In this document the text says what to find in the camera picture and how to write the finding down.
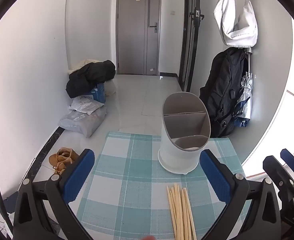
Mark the blue cardboard box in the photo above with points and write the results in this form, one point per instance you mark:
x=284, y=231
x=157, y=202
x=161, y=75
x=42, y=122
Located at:
x=99, y=93

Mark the beige sack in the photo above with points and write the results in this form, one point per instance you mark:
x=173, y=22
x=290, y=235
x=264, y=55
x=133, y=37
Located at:
x=110, y=87

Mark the black hanging jacket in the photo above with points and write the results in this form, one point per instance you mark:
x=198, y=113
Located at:
x=222, y=87

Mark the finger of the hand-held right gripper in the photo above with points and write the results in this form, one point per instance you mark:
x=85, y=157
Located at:
x=274, y=167
x=290, y=158

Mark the grey door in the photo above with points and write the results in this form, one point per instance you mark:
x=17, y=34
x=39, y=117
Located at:
x=132, y=30

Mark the teal checked tablecloth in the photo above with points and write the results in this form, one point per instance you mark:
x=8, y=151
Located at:
x=127, y=180

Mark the cream cloth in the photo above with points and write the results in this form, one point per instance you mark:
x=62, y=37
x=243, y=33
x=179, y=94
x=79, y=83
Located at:
x=83, y=63

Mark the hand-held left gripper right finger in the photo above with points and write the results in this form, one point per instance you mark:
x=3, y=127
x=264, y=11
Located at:
x=214, y=177

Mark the grey plastic package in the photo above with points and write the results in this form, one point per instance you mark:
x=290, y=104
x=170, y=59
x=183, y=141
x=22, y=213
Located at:
x=84, y=122

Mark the silver folded umbrella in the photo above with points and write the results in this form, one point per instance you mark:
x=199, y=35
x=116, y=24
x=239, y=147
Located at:
x=244, y=97

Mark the bundle of wooden chopsticks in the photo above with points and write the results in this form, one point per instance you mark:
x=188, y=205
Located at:
x=180, y=215

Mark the white shoulder bag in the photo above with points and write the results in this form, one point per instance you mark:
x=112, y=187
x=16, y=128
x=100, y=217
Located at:
x=237, y=22

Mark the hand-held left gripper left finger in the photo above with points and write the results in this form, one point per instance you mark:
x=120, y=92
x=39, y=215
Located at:
x=79, y=177

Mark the black door frame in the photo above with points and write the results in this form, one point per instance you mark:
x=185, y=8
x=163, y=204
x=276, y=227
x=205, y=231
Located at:
x=189, y=42

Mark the white plastic package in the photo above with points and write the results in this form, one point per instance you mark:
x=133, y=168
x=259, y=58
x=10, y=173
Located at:
x=85, y=105

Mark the white grey utensil holder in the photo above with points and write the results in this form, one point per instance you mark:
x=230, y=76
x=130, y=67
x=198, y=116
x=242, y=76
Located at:
x=177, y=155

